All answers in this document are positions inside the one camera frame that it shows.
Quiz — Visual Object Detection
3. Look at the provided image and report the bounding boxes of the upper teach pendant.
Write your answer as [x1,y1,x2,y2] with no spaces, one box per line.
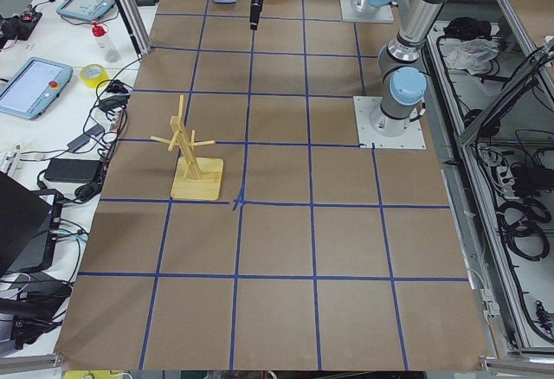
[56,0,115,22]

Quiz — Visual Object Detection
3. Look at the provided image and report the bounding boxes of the teach pendant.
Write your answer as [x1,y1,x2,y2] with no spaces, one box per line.
[1,57,74,119]
[56,0,115,22]

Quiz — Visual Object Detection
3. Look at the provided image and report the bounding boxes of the red cap squeeze bottle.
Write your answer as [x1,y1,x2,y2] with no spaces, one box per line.
[92,22,120,63]

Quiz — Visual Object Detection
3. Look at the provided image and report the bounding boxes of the yellow tape roll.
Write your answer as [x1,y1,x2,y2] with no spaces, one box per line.
[79,63,109,88]

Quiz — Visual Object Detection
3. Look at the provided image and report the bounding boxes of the wooden mug tree stand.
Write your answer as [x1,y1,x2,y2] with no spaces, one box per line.
[151,95,224,201]

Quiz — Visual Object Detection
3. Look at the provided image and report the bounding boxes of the black cloth bundle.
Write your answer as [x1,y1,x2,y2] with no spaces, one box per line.
[443,17,492,41]

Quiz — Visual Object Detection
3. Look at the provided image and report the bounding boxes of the black electronics board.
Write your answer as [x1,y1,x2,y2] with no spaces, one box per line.
[1,4,42,48]

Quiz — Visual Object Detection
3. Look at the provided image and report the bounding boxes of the white crumpled cloth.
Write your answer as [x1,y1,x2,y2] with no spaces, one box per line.
[445,39,499,74]

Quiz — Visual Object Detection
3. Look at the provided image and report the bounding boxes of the lower teach pendant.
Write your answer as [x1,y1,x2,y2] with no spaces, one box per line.
[1,57,74,119]

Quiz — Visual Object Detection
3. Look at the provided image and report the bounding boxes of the black power adapter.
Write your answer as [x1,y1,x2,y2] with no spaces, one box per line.
[44,158,100,183]

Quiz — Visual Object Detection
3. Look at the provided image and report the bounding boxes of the brown paper table cover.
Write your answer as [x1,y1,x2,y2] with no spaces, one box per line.
[56,0,488,370]

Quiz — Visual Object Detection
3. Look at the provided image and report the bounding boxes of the black laptop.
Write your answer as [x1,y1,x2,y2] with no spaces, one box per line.
[1,173,62,275]

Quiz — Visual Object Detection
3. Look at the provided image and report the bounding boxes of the aluminium frame post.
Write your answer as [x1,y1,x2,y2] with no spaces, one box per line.
[115,0,151,56]

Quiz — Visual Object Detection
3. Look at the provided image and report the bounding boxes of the coiled black cables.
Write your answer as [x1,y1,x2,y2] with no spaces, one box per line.
[493,199,552,263]

